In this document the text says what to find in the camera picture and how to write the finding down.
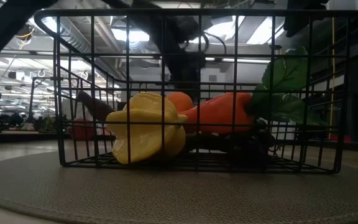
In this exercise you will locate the yellow star fruit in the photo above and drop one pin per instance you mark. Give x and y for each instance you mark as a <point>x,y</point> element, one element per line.
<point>145,137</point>

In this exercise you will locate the silver ceiling duct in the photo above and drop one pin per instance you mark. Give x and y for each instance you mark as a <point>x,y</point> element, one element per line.
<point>73,37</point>

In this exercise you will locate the black grape bunch with leaves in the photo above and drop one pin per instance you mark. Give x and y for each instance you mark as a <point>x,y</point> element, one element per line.
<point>287,74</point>

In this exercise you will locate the orange pepper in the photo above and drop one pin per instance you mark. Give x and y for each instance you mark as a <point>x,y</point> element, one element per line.
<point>219,112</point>

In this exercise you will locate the round grey table mat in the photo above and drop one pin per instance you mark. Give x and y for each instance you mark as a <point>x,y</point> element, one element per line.
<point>179,193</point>

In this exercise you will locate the orange tangerine cluster with leaves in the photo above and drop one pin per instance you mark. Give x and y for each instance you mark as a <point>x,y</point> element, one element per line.
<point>182,101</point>

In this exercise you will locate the small red object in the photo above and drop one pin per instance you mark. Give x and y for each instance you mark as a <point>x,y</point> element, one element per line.
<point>340,138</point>

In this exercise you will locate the dark purple eggplant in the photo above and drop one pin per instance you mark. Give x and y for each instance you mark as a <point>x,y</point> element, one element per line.
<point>96,109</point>

